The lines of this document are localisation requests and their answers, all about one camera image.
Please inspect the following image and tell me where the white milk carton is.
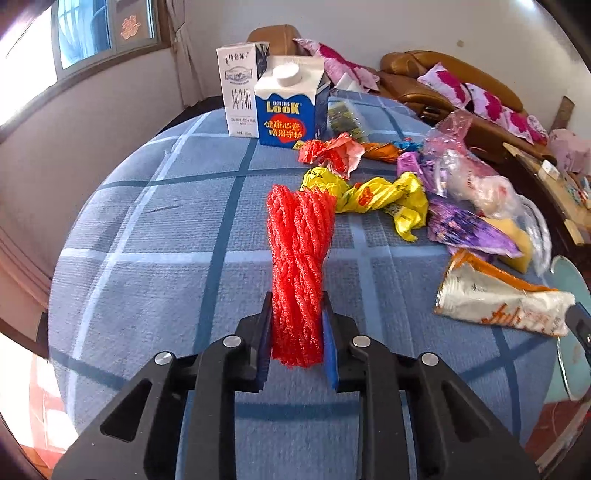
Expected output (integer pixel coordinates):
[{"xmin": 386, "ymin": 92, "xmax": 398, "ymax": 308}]
[{"xmin": 216, "ymin": 41, "xmax": 271, "ymax": 138}]

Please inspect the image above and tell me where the white pink plastic bag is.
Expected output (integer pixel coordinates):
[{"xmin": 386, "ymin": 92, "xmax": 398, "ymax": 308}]
[{"xmin": 443, "ymin": 151, "xmax": 520, "ymax": 217}]

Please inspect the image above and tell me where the dark wooden coffee table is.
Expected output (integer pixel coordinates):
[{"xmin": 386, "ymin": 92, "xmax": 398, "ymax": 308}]
[{"xmin": 502, "ymin": 141, "xmax": 591, "ymax": 250}]

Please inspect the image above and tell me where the yellow wrapper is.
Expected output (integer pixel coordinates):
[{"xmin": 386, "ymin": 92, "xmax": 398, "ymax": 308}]
[{"xmin": 300, "ymin": 167, "xmax": 430, "ymax": 243}]

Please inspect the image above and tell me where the window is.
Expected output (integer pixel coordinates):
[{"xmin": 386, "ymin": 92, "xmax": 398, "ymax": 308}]
[{"xmin": 0, "ymin": 0, "xmax": 162, "ymax": 125}]

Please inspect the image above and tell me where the brown leather chaise sofa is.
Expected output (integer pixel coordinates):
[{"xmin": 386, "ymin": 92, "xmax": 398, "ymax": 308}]
[{"xmin": 247, "ymin": 24, "xmax": 305, "ymax": 57}]

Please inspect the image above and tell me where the yellow sponge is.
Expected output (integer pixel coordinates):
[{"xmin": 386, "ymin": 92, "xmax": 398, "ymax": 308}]
[{"xmin": 485, "ymin": 217, "xmax": 534, "ymax": 273}]

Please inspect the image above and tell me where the large purple wrapper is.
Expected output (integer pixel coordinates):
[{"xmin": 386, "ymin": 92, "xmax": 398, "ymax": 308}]
[{"xmin": 427, "ymin": 196, "xmax": 522, "ymax": 259}]

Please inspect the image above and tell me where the pink folded blanket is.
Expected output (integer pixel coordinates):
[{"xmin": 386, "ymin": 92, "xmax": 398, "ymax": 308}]
[{"xmin": 526, "ymin": 114, "xmax": 550, "ymax": 144}]

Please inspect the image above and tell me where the red rope bundle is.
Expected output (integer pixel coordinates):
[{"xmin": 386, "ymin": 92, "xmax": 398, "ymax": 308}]
[{"xmin": 266, "ymin": 184, "xmax": 334, "ymax": 368}]

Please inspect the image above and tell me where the blue milk carton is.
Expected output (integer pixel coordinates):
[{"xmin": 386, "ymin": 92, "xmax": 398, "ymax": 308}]
[{"xmin": 254, "ymin": 56, "xmax": 332, "ymax": 149}]

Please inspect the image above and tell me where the pink side curtain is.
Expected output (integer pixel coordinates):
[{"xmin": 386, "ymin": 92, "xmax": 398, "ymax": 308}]
[{"xmin": 0, "ymin": 226, "xmax": 51, "ymax": 324}]

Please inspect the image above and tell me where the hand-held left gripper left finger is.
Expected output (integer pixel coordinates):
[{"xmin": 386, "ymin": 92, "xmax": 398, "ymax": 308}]
[{"xmin": 51, "ymin": 292, "xmax": 273, "ymax": 480}]

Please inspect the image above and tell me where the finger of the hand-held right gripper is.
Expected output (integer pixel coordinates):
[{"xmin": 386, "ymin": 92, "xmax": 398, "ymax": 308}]
[{"xmin": 564, "ymin": 302, "xmax": 591, "ymax": 365}]

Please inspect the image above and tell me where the small purple wrapper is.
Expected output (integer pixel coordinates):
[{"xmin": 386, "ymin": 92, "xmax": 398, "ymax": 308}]
[{"xmin": 397, "ymin": 151, "xmax": 451, "ymax": 195}]

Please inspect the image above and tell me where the red window sticker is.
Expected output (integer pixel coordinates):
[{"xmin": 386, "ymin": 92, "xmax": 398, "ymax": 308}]
[{"xmin": 119, "ymin": 15, "xmax": 141, "ymax": 41}]

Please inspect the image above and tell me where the red wrapper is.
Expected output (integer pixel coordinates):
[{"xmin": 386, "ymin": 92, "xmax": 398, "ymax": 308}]
[{"xmin": 298, "ymin": 133, "xmax": 365, "ymax": 181}]

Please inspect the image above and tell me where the clear plastic bag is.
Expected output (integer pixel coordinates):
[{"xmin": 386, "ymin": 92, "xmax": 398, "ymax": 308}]
[{"xmin": 512, "ymin": 194, "xmax": 552, "ymax": 278}]

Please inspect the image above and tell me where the small clear green packet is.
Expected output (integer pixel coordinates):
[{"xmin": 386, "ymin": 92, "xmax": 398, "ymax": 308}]
[{"xmin": 327, "ymin": 99, "xmax": 370, "ymax": 144}]

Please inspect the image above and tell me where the rolled mat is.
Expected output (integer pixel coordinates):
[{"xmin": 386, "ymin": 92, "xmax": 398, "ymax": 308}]
[{"xmin": 549, "ymin": 96, "xmax": 575, "ymax": 132}]

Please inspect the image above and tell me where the long pink floral pillow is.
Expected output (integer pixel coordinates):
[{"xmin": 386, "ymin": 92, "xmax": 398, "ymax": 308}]
[{"xmin": 293, "ymin": 38, "xmax": 380, "ymax": 90}]

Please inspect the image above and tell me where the pale pink curtain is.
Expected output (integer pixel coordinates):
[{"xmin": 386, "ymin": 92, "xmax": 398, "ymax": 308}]
[{"xmin": 164, "ymin": 0, "xmax": 186, "ymax": 47}]

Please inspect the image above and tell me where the pink cloth cover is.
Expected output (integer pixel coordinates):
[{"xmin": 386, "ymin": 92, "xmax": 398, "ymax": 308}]
[{"xmin": 547, "ymin": 129, "xmax": 591, "ymax": 174}]

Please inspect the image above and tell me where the long white orange wrapper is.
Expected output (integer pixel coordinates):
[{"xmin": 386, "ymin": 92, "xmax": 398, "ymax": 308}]
[{"xmin": 434, "ymin": 249, "xmax": 577, "ymax": 337}]

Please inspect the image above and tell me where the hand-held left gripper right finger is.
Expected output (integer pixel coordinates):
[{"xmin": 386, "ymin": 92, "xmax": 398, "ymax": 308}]
[{"xmin": 322, "ymin": 292, "xmax": 541, "ymax": 480}]

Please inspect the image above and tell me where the brown leather three-seat sofa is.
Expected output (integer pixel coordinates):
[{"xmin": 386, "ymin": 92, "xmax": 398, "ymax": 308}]
[{"xmin": 379, "ymin": 50, "xmax": 552, "ymax": 162}]

